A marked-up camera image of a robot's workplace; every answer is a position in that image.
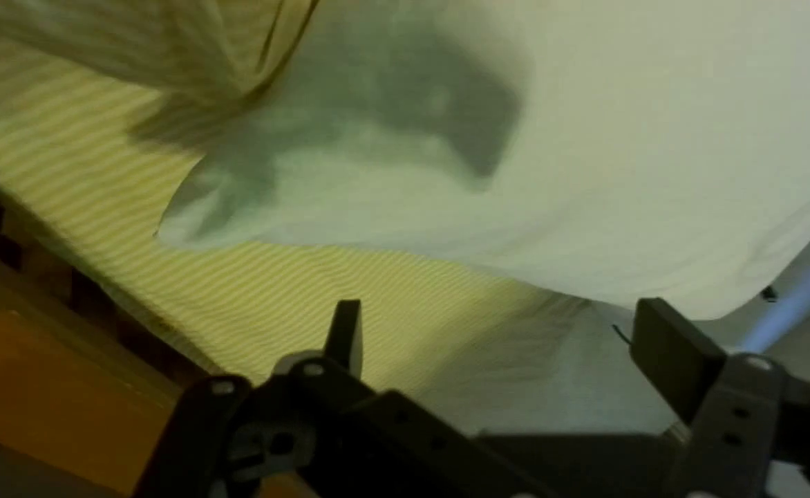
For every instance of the wooden bunk bed frame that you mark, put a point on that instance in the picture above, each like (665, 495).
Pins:
(46, 397)

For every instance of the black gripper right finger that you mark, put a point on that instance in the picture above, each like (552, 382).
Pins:
(682, 368)

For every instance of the yellow striped blanket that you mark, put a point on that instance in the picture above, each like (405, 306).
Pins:
(81, 148)

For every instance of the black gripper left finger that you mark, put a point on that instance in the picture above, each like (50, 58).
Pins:
(220, 423)

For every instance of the large white pillow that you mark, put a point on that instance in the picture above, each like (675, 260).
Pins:
(625, 140)

